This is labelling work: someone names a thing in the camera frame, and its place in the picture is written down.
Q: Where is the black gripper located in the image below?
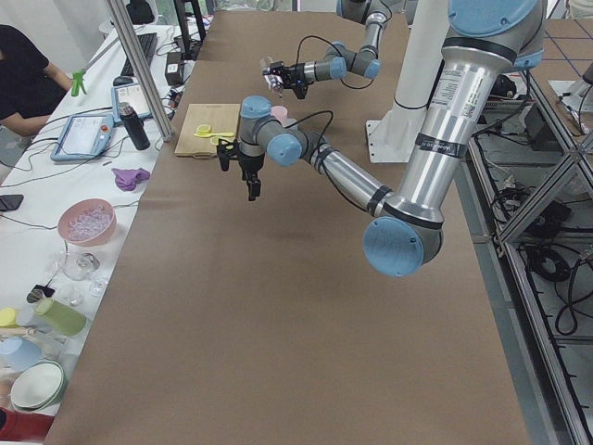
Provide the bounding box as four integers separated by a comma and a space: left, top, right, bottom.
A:
237, 151, 265, 201

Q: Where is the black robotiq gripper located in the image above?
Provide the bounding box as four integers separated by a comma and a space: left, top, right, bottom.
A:
262, 61, 307, 99

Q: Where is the glass sauce bottle metal spout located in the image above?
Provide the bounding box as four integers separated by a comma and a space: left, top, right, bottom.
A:
259, 57, 284, 97

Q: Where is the pink plastic cup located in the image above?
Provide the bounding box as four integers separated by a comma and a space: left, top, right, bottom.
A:
271, 106, 288, 125

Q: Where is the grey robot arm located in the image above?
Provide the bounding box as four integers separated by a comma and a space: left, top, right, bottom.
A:
218, 1, 547, 277
260, 1, 416, 99

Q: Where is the digital kitchen scale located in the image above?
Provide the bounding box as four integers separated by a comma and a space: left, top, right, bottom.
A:
284, 118, 298, 129

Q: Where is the green plastic cup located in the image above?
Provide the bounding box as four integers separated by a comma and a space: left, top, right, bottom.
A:
34, 299, 86, 337

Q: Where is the yellow cup lid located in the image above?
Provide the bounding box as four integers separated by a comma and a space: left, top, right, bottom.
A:
0, 307, 18, 328

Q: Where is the light blue cup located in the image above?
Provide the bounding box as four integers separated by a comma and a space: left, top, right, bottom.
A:
1, 337, 42, 372

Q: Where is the yellow plastic knife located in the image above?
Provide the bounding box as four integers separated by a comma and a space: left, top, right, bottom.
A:
194, 132, 234, 138

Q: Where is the wooden cutting board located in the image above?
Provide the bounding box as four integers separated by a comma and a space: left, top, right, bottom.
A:
174, 103, 240, 159

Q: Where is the lemon slice near knife tip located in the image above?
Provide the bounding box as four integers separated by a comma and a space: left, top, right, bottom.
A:
196, 124, 211, 136

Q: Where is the purple cloth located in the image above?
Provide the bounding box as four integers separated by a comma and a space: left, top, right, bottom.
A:
111, 168, 150, 191

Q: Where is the black keyboard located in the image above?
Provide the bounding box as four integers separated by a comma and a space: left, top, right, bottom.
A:
120, 32, 159, 78

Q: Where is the black thermos bottle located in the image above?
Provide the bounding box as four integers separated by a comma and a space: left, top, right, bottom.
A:
119, 102, 150, 151

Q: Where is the pink bowl with ice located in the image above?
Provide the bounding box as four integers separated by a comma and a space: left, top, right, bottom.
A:
57, 198, 117, 247

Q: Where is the blue teach pendant tablet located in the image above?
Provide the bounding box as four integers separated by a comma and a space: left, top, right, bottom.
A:
50, 113, 114, 162

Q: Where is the clear glass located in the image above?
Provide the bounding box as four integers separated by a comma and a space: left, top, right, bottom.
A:
59, 252, 100, 281

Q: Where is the green clamp tool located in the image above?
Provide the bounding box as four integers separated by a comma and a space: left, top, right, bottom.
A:
70, 69, 87, 97

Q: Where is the seated person black shirt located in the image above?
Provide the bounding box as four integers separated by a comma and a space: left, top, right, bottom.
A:
1, 24, 73, 137

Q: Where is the black phone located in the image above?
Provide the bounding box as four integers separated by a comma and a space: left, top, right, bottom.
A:
0, 194, 24, 212

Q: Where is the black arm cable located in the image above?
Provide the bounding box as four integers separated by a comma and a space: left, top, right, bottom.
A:
293, 109, 335, 145
296, 34, 372, 90

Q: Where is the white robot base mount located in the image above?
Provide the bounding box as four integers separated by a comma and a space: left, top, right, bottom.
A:
367, 0, 449, 163

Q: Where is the aluminium frame post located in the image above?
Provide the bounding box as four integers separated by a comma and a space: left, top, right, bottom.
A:
106, 0, 174, 142

